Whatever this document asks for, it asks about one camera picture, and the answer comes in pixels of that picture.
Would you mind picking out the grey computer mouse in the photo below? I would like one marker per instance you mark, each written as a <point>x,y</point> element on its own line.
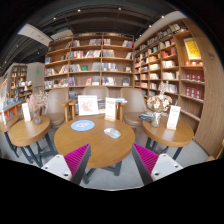
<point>112,132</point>

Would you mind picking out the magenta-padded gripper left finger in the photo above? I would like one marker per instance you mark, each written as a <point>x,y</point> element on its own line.
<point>77,159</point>

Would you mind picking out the white sign on wooden base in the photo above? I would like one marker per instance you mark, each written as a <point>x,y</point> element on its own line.
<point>110,108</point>

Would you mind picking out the dark book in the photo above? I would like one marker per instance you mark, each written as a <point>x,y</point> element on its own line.
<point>101,106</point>

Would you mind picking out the distant wooden bookshelf unit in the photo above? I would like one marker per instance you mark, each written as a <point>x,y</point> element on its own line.
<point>20,80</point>

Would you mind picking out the brown padded wooden armchair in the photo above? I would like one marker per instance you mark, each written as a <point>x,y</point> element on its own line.
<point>96,91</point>
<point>134,103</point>
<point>56,103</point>

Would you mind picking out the glass vase with pink flowers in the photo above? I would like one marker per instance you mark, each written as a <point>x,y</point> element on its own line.
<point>36,113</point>

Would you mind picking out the glass vase with cream flowers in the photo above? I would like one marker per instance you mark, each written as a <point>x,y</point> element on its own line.
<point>159,103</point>

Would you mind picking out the curved wooden bookshelf unit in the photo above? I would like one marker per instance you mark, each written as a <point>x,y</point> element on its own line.
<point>186,83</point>

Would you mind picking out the flat wooden bookshelf unit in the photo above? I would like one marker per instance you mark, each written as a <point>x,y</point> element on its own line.
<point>89,60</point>

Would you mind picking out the blue book stack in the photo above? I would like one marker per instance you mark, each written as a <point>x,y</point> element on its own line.
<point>120,100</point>

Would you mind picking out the white framed flower picture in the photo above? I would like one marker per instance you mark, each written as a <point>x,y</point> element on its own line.
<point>88,105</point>

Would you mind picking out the round wooden side table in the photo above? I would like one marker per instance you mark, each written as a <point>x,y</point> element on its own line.
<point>7,124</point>
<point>28,133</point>
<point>166,136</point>

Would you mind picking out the white ceiling duct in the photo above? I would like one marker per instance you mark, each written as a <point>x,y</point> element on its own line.
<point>33,34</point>

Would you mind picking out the stack of books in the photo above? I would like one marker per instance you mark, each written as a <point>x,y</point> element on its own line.
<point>146,117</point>

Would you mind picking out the small white table sign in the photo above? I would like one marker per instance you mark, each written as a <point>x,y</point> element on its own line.
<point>173,116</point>
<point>26,111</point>

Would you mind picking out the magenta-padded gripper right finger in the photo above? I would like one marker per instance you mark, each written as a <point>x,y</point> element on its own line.
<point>146,159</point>

